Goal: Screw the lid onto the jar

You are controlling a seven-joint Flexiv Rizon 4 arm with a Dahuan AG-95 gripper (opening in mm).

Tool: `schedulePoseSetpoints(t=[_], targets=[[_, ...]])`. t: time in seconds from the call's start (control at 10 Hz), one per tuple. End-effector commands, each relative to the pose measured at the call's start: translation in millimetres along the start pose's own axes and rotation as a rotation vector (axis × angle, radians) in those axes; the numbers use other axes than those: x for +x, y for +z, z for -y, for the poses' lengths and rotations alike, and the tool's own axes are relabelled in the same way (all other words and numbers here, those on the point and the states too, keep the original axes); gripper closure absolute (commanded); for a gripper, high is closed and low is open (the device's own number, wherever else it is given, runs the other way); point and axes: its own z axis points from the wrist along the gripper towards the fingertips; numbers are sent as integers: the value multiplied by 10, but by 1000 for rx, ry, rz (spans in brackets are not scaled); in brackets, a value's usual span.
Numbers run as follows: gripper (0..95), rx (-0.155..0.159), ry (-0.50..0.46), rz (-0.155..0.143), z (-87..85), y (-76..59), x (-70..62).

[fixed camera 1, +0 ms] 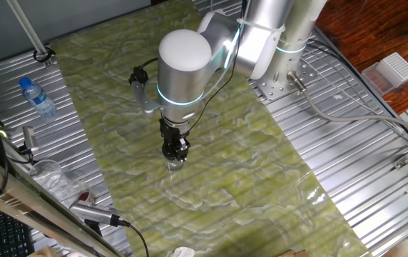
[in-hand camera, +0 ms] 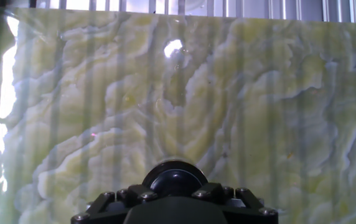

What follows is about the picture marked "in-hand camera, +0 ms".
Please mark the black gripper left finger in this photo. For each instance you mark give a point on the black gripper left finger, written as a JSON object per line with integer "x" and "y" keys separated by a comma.
{"x": 103, "y": 207}

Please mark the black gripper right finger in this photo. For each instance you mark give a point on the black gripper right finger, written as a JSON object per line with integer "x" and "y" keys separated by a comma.
{"x": 245, "y": 214}

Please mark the green marble pattern mat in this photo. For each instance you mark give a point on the green marble pattern mat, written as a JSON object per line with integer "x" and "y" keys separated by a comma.
{"x": 196, "y": 93}

